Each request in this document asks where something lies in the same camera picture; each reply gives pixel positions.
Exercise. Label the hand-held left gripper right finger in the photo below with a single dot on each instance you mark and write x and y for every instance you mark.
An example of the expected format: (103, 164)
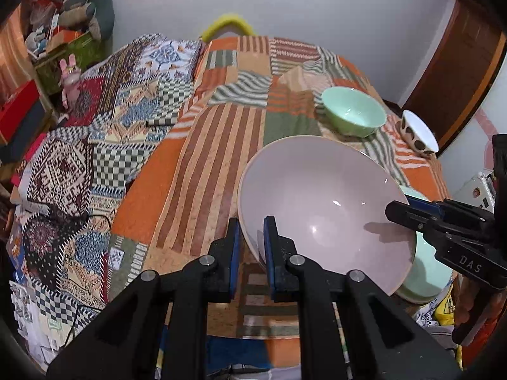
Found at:
(270, 257)

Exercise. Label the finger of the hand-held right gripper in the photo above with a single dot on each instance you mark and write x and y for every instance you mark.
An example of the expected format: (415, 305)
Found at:
(455, 208)
(410, 215)

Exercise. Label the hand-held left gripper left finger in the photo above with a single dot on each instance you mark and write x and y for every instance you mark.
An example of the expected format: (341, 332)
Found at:
(235, 257)

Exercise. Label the mint green plate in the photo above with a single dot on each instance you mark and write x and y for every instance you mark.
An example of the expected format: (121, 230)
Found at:
(429, 273)

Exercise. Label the pale pink bowl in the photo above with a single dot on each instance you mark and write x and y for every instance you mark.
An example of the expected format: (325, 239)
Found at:
(324, 206)

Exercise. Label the white printed object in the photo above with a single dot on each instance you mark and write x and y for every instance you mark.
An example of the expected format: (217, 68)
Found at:
(477, 190)

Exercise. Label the yellow cartoon print cloth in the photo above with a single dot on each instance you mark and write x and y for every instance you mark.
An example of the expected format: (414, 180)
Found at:
(439, 308)

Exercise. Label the white sliding wardrobe door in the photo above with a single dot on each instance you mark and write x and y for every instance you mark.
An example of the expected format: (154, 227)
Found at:
(479, 142)

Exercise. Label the white bowl with dark spots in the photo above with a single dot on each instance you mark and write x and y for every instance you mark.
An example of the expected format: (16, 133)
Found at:
(422, 132)

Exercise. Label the blue cloth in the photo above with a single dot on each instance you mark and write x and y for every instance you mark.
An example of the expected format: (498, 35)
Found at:
(233, 352)

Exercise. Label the striped orange patchwork blanket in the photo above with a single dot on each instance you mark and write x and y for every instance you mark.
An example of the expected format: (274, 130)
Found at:
(214, 158)

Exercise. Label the mint green bowl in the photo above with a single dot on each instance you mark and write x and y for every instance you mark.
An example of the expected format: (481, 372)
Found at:
(354, 109)

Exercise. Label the brown wooden door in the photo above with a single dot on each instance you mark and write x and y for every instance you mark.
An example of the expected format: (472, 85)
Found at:
(455, 71)

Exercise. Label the patterned patchwork quilt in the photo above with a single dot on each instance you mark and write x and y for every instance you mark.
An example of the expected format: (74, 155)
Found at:
(79, 158)

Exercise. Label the pink rabbit toy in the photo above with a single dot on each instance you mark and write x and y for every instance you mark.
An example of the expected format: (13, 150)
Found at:
(71, 83)

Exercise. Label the dark box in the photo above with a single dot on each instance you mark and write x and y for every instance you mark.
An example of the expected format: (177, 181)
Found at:
(23, 130)

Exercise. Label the green storage box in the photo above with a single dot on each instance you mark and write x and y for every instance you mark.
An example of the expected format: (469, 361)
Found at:
(67, 57)

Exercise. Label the red box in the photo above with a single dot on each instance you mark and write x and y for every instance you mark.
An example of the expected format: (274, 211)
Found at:
(16, 105)

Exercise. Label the grey plush toy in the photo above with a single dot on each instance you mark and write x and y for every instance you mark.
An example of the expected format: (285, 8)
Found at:
(95, 4)

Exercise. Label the pile of assorted clutter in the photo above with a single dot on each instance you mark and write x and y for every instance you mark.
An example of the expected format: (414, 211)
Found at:
(43, 19)

